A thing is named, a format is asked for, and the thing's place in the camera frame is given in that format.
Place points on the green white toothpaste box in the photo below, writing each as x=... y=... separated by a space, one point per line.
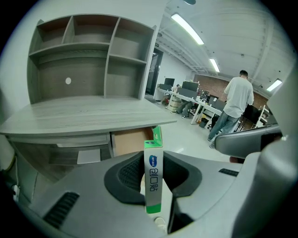
x=152 y=176

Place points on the long white office table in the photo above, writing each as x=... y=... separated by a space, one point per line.
x=200 y=105

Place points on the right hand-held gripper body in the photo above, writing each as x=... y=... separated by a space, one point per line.
x=242 y=144

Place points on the small black monitor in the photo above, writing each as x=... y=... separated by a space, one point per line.
x=169 y=82

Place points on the grey wooden desk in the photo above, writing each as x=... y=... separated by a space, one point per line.
x=81 y=116

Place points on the large black monitor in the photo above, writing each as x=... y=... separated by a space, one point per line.
x=189 y=85

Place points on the black trash bin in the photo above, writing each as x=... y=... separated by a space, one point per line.
x=203 y=122

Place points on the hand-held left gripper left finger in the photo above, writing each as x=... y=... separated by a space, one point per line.
x=123 y=181

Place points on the ceiling tube light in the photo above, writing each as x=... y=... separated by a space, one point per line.
x=274 y=85
x=214 y=65
x=187 y=28

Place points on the grey wooden shelf hutch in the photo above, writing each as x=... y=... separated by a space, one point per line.
x=81 y=69

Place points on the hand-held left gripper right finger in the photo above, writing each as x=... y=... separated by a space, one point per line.
x=186 y=179

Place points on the black framed door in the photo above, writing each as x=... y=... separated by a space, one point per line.
x=153 y=72

